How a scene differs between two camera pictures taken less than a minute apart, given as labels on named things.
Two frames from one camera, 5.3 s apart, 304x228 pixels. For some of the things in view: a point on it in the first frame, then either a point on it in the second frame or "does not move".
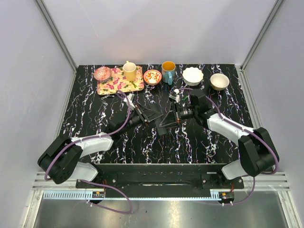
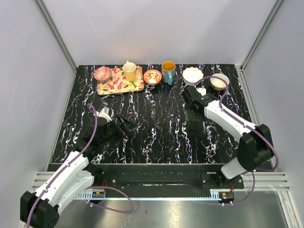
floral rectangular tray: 118,82 does not move
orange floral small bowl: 152,77 does not move
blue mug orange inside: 168,71 does not move
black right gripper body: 177,109 to 191,110
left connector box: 98,194 does not move
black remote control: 161,130 to 194,126
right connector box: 226,196 does not move
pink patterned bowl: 102,73 does not move
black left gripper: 147,116 to 121,133
